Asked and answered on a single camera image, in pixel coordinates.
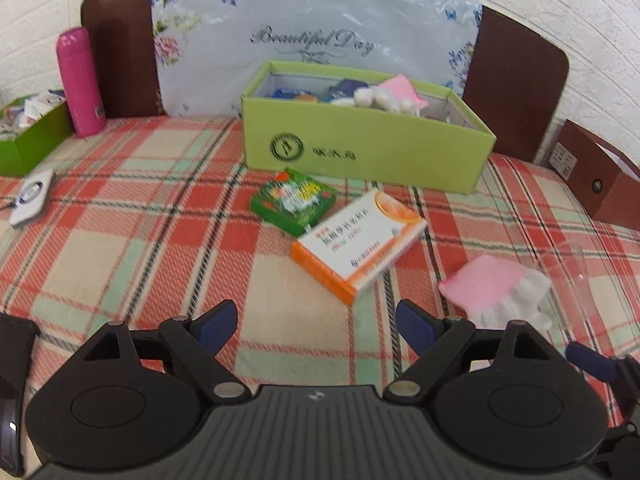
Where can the orange white medicine box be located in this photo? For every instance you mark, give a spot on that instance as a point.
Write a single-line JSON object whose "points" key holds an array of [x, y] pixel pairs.
{"points": [[348, 251]]}

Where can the clear plastic cup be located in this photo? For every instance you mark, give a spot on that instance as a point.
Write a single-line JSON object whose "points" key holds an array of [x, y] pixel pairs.
{"points": [[576, 295]]}

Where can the white glove pink cuff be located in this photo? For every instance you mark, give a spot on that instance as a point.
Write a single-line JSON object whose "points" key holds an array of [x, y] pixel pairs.
{"points": [[394, 95]]}

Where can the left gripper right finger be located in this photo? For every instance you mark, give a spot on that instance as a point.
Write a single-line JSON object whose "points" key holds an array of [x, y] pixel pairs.
{"points": [[439, 343]]}

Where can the pink thermos bottle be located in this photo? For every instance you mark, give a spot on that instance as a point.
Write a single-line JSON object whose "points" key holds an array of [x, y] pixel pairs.
{"points": [[80, 85]]}

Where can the green tray box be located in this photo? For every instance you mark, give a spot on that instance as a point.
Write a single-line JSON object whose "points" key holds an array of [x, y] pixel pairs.
{"points": [[22, 149]]}

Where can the plaid bed sheet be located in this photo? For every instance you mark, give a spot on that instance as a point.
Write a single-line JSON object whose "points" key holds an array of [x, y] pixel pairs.
{"points": [[151, 219]]}

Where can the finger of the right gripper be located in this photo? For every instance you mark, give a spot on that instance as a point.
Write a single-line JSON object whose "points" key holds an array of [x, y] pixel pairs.
{"points": [[602, 368]]}

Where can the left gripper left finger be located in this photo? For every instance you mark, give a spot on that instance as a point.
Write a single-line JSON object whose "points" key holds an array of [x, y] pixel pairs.
{"points": [[192, 347]]}

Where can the floral pillow Beautiful Day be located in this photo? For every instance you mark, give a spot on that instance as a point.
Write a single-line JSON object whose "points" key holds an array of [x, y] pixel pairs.
{"points": [[208, 51]]}

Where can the dark brown headboard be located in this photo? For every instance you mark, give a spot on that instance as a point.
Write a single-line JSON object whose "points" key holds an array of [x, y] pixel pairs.
{"points": [[515, 82]]}

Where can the teal purple box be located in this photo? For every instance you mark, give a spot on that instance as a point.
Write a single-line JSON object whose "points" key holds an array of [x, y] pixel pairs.
{"points": [[344, 89]]}

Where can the blue small box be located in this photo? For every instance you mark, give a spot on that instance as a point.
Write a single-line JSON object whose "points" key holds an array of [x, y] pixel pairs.
{"points": [[294, 95]]}

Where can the white charger device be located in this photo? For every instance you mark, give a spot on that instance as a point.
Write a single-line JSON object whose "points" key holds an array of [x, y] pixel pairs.
{"points": [[32, 198]]}

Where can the dark green small box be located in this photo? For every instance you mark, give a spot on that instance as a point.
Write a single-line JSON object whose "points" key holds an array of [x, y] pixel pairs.
{"points": [[293, 202]]}

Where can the brown cardboard box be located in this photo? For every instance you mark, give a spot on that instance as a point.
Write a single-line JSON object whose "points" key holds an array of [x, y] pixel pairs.
{"points": [[602, 178]]}

